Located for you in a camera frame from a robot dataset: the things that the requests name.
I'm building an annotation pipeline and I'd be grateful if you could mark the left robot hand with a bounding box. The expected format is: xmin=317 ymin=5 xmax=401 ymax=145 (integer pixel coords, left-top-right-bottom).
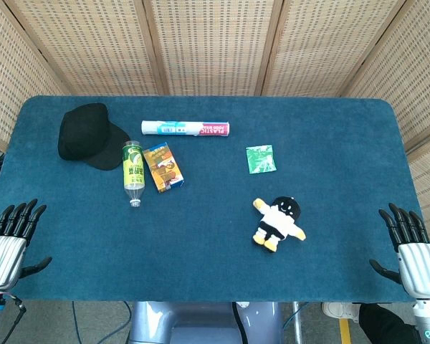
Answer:
xmin=0 ymin=199 xmax=53 ymax=290

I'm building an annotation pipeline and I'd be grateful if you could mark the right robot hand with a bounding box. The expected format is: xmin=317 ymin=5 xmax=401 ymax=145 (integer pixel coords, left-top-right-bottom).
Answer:
xmin=368 ymin=202 xmax=430 ymax=300

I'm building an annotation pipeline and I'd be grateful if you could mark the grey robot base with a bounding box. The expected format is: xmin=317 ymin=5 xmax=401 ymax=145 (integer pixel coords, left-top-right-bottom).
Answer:
xmin=127 ymin=301 xmax=285 ymax=344

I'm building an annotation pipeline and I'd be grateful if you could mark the black white plush toy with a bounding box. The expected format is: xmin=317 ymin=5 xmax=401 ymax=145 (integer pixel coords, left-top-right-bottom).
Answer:
xmin=251 ymin=195 xmax=307 ymax=253

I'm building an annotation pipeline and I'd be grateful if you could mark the black trouser leg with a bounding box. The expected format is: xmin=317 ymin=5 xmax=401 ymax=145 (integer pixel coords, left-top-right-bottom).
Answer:
xmin=358 ymin=302 xmax=422 ymax=344

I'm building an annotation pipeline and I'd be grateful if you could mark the white sneaker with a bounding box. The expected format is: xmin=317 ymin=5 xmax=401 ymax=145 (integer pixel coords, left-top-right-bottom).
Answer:
xmin=321 ymin=301 xmax=362 ymax=323

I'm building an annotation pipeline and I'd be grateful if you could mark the metal table leg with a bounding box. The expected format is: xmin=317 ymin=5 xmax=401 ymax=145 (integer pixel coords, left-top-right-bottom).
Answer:
xmin=292 ymin=301 xmax=304 ymax=344

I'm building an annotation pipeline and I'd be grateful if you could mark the black baseball cap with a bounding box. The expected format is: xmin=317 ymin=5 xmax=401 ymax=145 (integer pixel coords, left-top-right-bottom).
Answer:
xmin=57 ymin=102 xmax=132 ymax=171

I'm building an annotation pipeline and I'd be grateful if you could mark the green label plastic bottle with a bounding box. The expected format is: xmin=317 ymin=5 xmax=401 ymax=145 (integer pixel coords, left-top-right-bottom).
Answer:
xmin=122 ymin=140 xmax=146 ymax=209

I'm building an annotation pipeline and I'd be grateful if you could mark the orange drink carton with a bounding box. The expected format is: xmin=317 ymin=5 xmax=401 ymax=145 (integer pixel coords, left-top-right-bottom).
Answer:
xmin=142 ymin=142 xmax=185 ymax=194

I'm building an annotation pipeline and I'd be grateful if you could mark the green snack packet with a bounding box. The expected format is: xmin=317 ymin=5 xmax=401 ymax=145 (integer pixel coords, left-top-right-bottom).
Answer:
xmin=245 ymin=144 xmax=277 ymax=176

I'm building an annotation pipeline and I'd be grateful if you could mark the blue table mat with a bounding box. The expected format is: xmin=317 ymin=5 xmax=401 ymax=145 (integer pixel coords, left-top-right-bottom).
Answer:
xmin=0 ymin=95 xmax=426 ymax=304

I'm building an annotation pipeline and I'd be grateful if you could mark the plastic food wrap roll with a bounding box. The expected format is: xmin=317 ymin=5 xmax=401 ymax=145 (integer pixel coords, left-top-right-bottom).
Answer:
xmin=140 ymin=120 xmax=231 ymax=138

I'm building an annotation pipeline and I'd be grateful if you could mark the woven folding screen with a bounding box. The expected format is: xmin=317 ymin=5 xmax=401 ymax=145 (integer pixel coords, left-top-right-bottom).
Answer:
xmin=0 ymin=0 xmax=430 ymax=252

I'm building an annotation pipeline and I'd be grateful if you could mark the blue cable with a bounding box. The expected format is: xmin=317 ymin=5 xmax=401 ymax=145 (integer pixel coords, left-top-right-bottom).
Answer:
xmin=71 ymin=301 xmax=130 ymax=344

